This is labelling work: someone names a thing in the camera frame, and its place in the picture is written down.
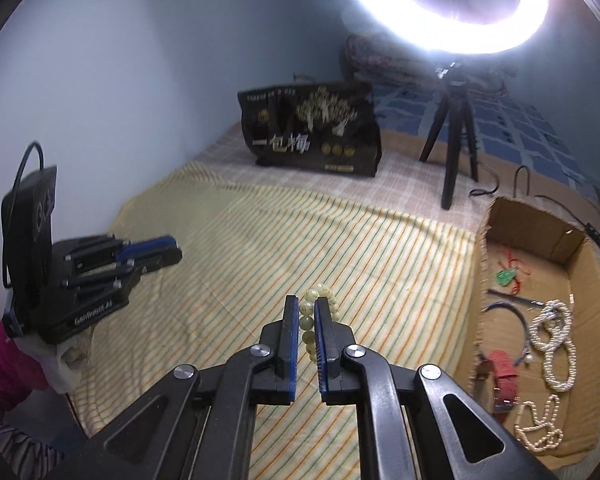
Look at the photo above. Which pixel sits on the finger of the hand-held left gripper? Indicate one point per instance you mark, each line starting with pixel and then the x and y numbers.
pixel 162 261
pixel 150 246

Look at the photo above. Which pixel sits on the thin metal bangle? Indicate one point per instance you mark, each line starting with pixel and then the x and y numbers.
pixel 524 330

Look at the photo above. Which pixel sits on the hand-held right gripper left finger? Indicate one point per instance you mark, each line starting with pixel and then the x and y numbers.
pixel 292 355

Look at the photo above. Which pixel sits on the blue patterned blanket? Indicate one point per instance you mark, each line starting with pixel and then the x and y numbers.
pixel 520 130

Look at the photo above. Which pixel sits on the black hair stick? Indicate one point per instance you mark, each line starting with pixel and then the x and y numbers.
pixel 515 300

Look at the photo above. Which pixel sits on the cardboard box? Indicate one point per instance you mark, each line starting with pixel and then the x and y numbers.
pixel 590 280

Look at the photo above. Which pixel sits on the striped grey clothing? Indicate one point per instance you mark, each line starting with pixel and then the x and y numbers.
pixel 10 450

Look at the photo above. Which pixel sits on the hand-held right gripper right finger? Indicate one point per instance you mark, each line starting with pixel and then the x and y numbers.
pixel 321 355

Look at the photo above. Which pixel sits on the person's left forearm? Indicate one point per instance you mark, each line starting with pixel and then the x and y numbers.
pixel 5 375

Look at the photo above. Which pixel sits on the black printed bag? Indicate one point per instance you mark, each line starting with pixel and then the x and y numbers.
pixel 310 130

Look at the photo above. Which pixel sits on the black tripod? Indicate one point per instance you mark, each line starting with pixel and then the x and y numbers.
pixel 455 125

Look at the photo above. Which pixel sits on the checked bed sheet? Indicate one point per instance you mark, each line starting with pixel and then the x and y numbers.
pixel 410 180

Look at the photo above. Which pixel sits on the person's left hand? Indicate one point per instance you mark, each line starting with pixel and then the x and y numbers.
pixel 65 360

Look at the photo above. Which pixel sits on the yellow striped blanket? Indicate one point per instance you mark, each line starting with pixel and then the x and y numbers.
pixel 280 240

